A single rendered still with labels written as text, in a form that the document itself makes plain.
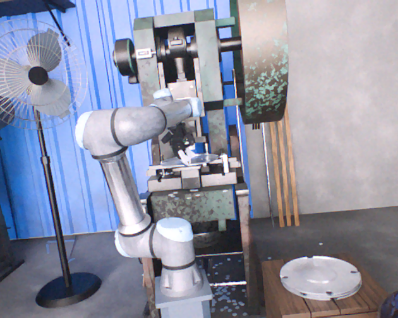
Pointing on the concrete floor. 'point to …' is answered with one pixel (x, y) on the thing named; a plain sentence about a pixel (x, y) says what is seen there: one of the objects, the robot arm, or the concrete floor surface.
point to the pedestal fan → (5, 89)
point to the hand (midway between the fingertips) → (187, 163)
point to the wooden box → (297, 308)
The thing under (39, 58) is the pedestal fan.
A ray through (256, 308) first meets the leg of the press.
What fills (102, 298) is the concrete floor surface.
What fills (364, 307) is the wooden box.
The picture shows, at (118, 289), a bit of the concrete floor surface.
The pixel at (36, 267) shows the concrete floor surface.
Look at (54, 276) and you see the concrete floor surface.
